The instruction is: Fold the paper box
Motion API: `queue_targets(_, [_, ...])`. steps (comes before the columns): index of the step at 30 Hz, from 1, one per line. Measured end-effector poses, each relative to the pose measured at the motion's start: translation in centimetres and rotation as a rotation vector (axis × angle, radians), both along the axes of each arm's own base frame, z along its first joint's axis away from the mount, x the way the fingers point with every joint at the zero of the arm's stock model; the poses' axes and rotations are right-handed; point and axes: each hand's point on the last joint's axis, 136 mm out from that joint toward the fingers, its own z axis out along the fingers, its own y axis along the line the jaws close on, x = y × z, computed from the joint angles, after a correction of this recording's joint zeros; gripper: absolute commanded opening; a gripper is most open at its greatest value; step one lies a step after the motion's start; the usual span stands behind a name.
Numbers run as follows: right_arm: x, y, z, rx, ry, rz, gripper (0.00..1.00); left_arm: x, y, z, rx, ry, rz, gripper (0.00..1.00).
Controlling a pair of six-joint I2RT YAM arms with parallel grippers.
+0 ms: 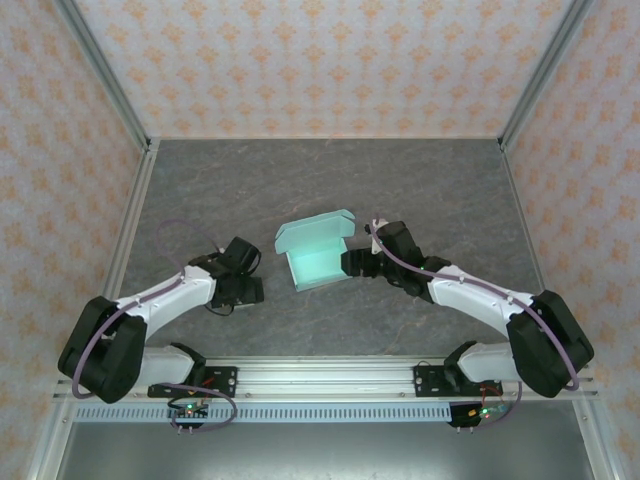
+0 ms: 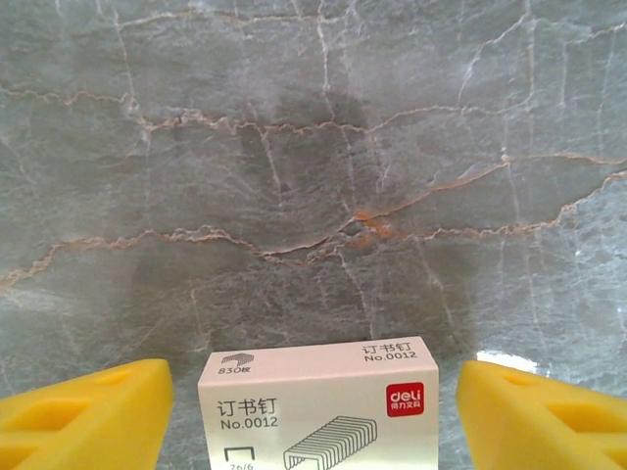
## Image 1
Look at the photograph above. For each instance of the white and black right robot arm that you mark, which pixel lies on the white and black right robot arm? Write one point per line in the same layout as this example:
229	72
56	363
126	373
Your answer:
480	305

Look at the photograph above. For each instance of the aluminium frame leg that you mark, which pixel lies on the aluminium frame leg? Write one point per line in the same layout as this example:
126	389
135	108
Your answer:
595	445
50	445

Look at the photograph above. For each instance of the aluminium table side rail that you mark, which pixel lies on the aluminium table side rail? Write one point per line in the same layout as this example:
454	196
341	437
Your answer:
530	235
127	235

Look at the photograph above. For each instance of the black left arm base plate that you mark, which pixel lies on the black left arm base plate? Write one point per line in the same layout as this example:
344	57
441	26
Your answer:
222	380

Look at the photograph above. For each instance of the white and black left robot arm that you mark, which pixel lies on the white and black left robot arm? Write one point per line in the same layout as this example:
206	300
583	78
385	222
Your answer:
170	300

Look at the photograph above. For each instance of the long aluminium mounting beam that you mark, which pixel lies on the long aluminium mounting beam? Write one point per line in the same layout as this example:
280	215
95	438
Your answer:
325	377

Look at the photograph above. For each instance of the aluminium frame post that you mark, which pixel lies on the aluminium frame post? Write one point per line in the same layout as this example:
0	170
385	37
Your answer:
100	70
545	70

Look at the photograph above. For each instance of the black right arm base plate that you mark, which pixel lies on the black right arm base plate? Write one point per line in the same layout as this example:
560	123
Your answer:
427	380

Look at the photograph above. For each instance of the grey metal sheet shelf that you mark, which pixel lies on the grey metal sheet shelf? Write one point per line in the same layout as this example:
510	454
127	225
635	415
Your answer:
320	455

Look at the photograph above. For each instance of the foldable paper box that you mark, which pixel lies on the foldable paper box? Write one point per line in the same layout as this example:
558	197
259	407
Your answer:
315	250

